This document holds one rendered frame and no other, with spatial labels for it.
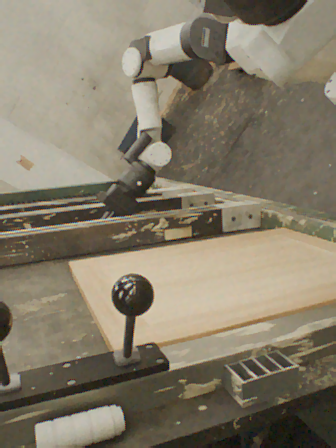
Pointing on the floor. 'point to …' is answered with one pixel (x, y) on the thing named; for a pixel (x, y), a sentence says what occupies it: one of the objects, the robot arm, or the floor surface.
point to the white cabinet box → (38, 160)
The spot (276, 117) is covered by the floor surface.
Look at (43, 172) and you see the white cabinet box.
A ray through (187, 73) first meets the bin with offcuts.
